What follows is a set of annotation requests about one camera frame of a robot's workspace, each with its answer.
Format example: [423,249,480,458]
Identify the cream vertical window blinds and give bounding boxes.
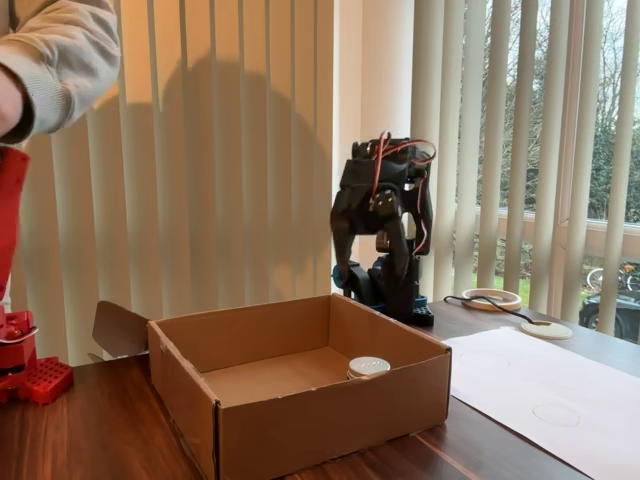
[0,0,335,369]
[410,0,640,339]

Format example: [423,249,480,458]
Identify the open brown cardboard box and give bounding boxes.
[87,292,454,480]

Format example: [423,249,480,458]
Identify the white paper sheet with circles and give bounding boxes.
[441,325,640,480]

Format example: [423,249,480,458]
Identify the person's hand with ring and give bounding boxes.
[0,63,37,146]

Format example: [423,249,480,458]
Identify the cream masking tape roll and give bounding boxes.
[460,287,523,313]

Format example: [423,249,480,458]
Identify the bicycle outside window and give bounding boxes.
[583,262,640,297]

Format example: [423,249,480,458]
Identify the small white round container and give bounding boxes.
[345,355,392,382]

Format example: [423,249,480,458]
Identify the forearm in grey sleeve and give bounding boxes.
[0,0,123,137]

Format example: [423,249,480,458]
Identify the red leader robot arm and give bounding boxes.
[0,143,76,407]

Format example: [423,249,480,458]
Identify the red white servo wire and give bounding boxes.
[368,130,438,257]

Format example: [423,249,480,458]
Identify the round beige desk grommet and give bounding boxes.
[519,319,575,342]

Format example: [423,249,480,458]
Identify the thin black cable through grommet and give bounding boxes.
[443,294,537,327]

